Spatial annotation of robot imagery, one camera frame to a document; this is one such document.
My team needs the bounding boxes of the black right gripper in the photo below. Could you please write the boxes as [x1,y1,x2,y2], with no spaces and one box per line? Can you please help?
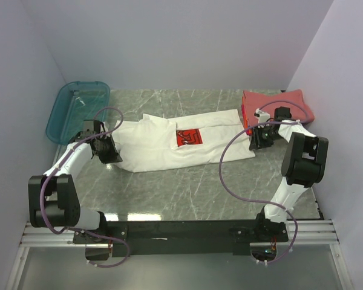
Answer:
[249,124,283,150]

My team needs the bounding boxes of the white t shirt red print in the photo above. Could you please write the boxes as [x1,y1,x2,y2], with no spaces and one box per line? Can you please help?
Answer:
[113,109,255,173]

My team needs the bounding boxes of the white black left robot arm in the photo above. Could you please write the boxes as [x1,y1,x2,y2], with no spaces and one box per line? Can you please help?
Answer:
[28,120,122,243]

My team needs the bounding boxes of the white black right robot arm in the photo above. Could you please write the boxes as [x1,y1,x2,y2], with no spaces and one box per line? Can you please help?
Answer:
[249,106,329,241]

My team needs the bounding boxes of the teal plastic bin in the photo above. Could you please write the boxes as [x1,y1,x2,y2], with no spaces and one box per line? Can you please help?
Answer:
[45,81,110,145]

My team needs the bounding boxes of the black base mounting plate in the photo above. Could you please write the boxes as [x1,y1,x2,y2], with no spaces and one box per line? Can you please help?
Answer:
[73,213,289,257]

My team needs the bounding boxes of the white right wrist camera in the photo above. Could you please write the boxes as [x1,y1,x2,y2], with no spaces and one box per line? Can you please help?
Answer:
[254,108,270,123]

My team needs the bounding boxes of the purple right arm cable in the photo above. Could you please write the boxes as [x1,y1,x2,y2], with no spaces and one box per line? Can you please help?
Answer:
[218,100,312,265]

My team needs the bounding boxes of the aluminium rail frame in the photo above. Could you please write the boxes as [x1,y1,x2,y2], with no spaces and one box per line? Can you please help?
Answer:
[5,220,354,289]

